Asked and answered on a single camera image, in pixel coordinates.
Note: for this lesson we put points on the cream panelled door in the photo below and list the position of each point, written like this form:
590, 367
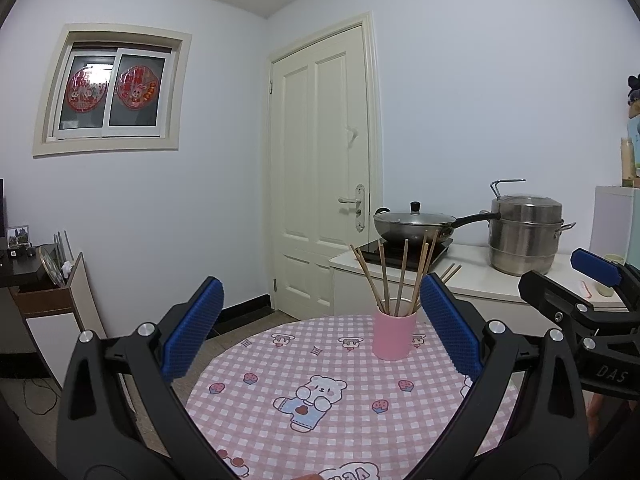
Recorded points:
320, 160

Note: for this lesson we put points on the cream bottle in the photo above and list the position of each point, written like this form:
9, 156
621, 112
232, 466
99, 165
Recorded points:
627, 160

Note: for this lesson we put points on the white paper packet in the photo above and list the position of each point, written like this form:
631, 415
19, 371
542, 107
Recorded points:
586, 289

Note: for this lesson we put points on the leaning white board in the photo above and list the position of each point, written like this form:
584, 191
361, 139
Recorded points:
87, 300

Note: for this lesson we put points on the small toy figure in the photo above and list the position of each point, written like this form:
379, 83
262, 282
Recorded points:
635, 91

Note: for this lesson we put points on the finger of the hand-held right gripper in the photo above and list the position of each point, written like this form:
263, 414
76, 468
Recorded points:
550, 300
595, 265

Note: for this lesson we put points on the white cabinet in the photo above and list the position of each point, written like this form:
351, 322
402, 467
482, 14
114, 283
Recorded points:
480, 280

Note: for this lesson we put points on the round decorated plate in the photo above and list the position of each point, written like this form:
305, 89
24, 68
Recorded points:
52, 267

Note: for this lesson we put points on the black induction cooktop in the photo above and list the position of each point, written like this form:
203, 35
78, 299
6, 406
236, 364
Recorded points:
392, 256

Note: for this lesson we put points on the round red window decoration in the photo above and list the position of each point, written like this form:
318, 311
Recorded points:
136, 87
87, 90

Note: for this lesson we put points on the pink cup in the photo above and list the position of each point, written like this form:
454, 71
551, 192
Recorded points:
395, 340

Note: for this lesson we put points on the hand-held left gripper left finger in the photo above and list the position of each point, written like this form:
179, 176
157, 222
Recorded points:
192, 330

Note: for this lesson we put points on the small photo frame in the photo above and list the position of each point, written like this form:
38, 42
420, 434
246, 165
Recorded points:
18, 236

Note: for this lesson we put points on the dark wooden cabinet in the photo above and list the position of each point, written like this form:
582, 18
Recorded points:
40, 302

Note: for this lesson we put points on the person's right hand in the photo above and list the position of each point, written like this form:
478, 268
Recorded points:
595, 415

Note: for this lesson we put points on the white door hook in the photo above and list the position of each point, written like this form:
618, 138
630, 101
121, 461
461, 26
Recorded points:
353, 132

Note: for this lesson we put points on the stainless steel steamer pot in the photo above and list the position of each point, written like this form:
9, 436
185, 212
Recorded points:
525, 240

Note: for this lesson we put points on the pale green cup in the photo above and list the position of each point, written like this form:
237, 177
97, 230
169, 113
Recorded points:
605, 291

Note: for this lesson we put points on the leaning grey metal trays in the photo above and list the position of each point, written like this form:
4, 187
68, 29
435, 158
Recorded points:
64, 247

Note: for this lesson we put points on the cream framed window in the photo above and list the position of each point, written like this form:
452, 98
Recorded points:
140, 115

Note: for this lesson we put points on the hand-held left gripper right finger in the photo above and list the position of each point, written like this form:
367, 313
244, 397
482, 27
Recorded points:
450, 325

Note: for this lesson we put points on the bunch of wooden chopsticks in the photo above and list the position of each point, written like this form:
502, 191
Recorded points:
402, 275

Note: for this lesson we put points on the glass wok lid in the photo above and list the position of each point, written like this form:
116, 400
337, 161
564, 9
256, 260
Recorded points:
430, 217

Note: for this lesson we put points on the white fridge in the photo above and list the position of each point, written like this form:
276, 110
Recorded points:
615, 220

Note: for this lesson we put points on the pink checked tablecloth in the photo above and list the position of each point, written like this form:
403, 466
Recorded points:
300, 360

